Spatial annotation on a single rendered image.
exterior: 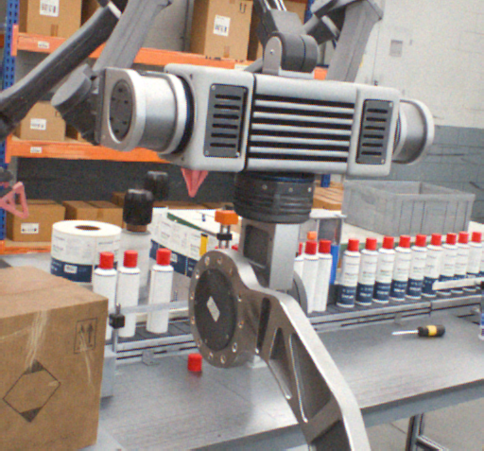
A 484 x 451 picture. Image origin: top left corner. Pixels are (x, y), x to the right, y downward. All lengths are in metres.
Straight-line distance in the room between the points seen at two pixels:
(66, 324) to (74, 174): 5.23
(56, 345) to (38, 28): 4.37
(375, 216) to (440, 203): 0.37
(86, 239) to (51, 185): 4.24
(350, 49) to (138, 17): 0.47
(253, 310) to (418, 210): 2.91
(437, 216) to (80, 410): 3.02
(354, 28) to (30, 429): 1.05
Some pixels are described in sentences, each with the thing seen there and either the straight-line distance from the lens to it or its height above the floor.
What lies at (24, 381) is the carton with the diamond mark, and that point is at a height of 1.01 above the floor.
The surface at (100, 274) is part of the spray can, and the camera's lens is 1.83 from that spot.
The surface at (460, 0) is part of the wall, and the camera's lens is 8.73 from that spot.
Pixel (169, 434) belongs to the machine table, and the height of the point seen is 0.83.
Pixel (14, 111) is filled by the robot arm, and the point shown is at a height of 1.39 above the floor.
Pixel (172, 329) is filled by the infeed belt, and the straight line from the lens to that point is 1.99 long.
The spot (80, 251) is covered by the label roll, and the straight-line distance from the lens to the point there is 2.29.
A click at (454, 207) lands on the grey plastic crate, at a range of 4.28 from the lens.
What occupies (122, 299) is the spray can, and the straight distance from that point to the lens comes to 1.87.
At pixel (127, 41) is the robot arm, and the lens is 1.49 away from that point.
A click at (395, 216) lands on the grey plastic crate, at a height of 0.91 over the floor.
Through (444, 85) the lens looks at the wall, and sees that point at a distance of 8.65.
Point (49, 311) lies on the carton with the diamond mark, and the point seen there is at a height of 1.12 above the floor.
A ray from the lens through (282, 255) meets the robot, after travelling 1.31.
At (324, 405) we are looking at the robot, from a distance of 1.12.
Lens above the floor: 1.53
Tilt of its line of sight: 10 degrees down
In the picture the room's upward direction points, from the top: 6 degrees clockwise
